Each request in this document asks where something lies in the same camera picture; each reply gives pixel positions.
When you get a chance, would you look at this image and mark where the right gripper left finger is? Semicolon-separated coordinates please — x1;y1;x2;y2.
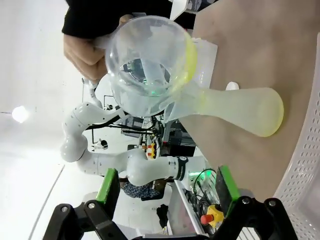
44;167;141;240

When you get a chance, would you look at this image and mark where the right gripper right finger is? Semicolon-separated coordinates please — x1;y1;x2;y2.
216;164;301;240

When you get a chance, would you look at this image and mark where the translucent plastic erlenmeyer flask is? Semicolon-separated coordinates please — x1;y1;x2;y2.
163;82;285;138

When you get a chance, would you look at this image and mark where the white perforated plastic basket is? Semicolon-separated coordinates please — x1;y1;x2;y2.
192;37;219;86
273;24;320;240

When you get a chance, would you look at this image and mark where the clear plastic beaker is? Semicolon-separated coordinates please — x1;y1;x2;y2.
104;15;198;118

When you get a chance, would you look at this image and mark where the person's right forearm black sleeve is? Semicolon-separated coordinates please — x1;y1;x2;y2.
61;0;176;42

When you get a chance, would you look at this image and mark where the person's right hand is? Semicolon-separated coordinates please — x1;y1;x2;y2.
62;14;133;83

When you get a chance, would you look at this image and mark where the red emergency stop yellow box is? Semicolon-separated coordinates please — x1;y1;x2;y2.
201;203;225;227

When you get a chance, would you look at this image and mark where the round ceiling lamp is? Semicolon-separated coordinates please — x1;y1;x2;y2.
11;105;28;124

